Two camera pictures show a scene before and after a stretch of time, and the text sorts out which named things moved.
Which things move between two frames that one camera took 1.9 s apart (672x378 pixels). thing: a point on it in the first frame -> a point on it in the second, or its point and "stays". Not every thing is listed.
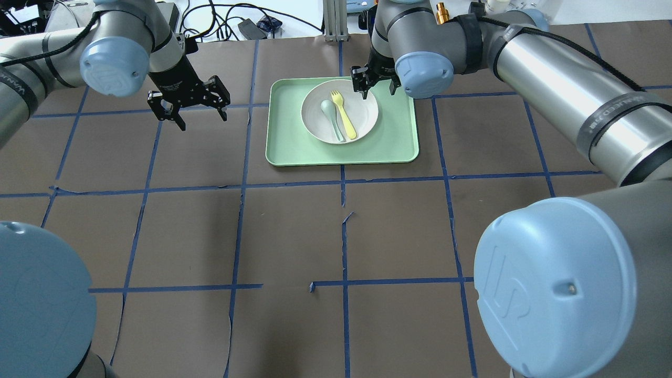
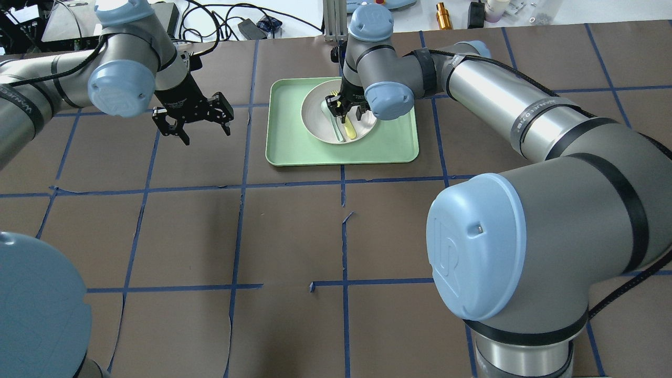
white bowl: (333, 112) stays
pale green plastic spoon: (328, 108) stays
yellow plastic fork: (338, 100) stays
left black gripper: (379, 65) -> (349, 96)
